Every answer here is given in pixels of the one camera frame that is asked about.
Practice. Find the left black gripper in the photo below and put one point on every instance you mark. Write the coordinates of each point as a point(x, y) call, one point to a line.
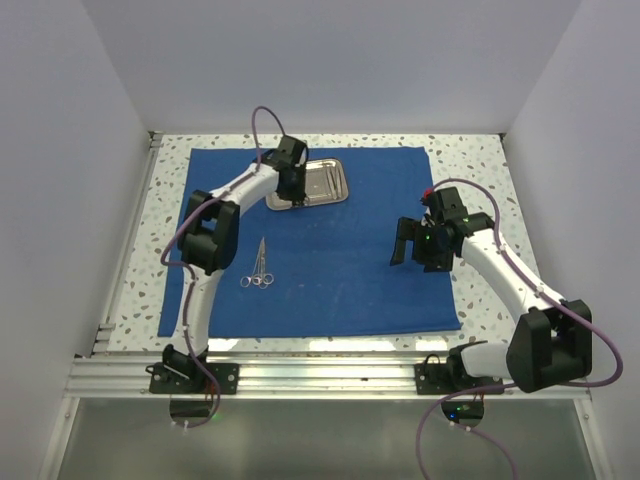
point(299, 196)

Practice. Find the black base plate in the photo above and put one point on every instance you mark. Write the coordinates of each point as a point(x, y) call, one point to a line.
point(168, 382)
point(438, 379)

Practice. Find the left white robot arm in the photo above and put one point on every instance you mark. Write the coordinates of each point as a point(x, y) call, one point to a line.
point(206, 242)

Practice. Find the steel tweezers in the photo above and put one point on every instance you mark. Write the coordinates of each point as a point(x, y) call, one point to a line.
point(340, 180)

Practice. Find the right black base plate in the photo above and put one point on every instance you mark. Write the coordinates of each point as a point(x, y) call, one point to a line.
point(438, 379)

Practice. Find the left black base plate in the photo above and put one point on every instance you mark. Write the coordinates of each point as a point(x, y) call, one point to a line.
point(168, 382)

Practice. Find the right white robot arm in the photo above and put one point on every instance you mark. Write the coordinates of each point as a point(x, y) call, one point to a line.
point(551, 344)

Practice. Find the blue surgical cloth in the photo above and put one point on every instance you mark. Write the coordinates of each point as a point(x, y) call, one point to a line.
point(331, 263)

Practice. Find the steel instrument tray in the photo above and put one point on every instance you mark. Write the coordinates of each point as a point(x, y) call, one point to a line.
point(317, 191)

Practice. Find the steel surgical scissors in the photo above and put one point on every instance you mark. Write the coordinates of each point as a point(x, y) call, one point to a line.
point(261, 277)

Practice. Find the aluminium rail frame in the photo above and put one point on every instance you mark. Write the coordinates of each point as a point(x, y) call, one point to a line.
point(323, 369)

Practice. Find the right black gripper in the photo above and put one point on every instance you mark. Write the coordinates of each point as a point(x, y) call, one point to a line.
point(412, 229)

